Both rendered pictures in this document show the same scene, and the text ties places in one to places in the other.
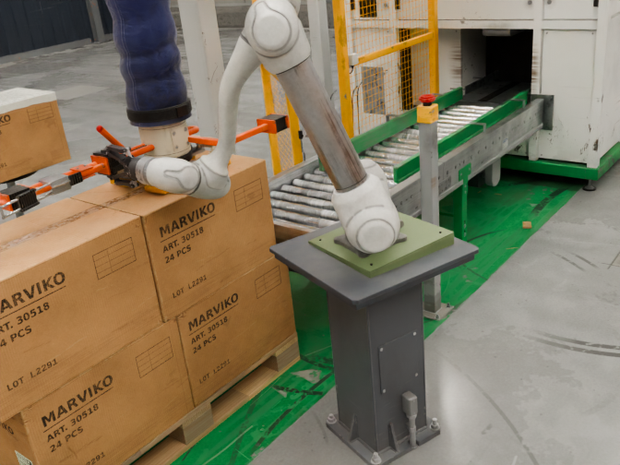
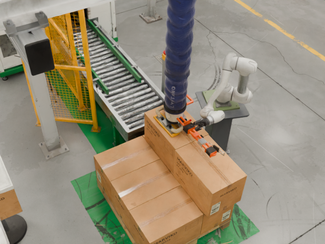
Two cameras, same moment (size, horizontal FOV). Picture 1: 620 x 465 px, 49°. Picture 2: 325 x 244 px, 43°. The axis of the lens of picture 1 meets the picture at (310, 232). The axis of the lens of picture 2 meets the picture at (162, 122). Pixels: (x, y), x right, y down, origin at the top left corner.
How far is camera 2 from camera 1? 4.40 m
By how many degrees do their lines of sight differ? 62
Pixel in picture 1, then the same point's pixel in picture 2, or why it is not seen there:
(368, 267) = (237, 106)
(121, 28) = (183, 86)
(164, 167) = (220, 115)
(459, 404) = not seen: hidden behind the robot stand
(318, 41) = not seen: outside the picture
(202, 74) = (43, 85)
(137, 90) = (183, 102)
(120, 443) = not seen: hidden behind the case
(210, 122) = (47, 104)
